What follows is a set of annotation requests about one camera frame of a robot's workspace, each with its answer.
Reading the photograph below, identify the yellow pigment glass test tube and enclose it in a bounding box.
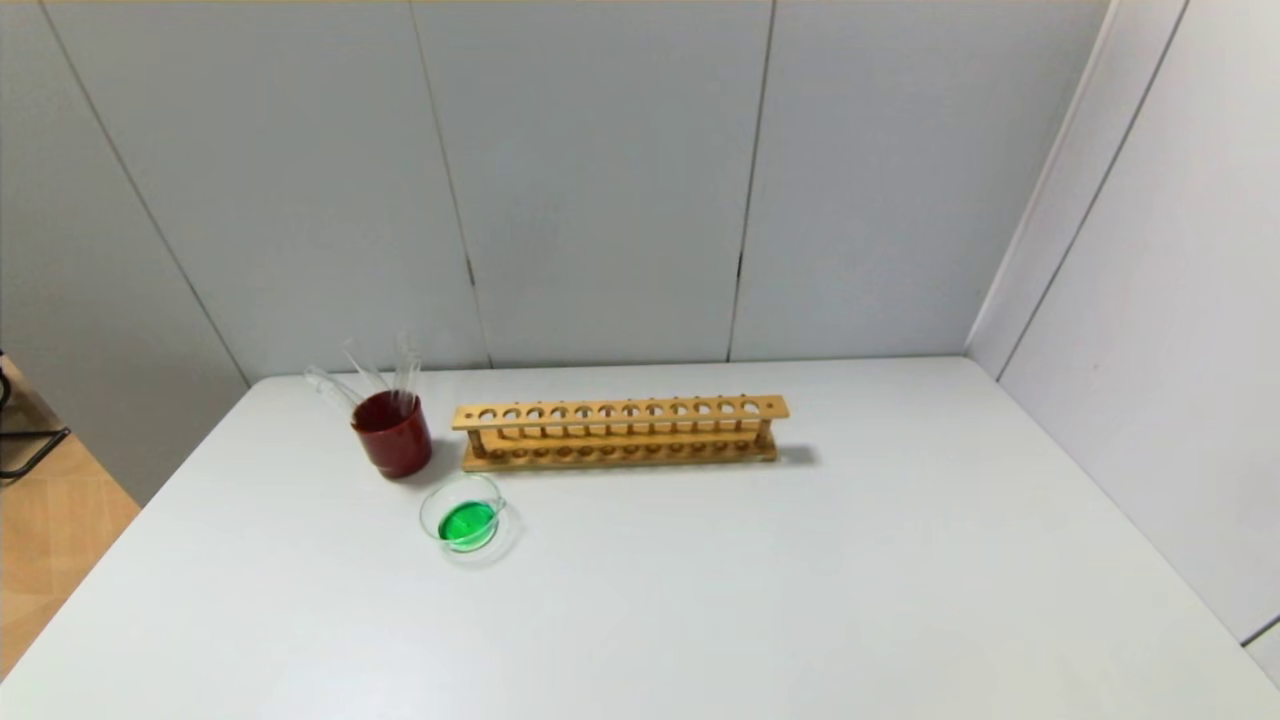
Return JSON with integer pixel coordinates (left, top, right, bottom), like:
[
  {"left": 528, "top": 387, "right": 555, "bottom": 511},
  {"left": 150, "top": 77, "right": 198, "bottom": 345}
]
[{"left": 340, "top": 338, "right": 391, "bottom": 399}]

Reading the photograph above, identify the blue pigment glass test tube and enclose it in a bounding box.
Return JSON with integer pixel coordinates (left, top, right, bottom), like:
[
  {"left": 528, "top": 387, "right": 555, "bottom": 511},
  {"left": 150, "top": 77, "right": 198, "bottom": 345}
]
[{"left": 303, "top": 364, "right": 366, "bottom": 421}]

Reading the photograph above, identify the wooden test tube rack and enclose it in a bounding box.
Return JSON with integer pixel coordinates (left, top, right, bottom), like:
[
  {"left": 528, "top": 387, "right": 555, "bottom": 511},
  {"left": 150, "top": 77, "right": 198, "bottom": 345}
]
[{"left": 450, "top": 394, "right": 792, "bottom": 473}]

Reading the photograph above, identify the clear glass beaker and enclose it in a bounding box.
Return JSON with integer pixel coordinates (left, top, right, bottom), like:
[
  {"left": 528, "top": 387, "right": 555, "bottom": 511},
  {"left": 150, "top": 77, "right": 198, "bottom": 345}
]
[{"left": 419, "top": 474, "right": 516, "bottom": 567}]

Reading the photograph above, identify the red plastic cup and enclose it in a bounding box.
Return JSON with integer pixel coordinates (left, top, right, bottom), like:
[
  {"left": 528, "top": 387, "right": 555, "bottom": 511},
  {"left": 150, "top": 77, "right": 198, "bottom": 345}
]
[{"left": 350, "top": 389, "right": 434, "bottom": 479}]

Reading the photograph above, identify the black curved metal frame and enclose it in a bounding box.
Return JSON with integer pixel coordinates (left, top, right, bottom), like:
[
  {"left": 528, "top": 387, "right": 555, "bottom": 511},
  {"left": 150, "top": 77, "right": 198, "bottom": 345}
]
[{"left": 0, "top": 350, "right": 71, "bottom": 481}]

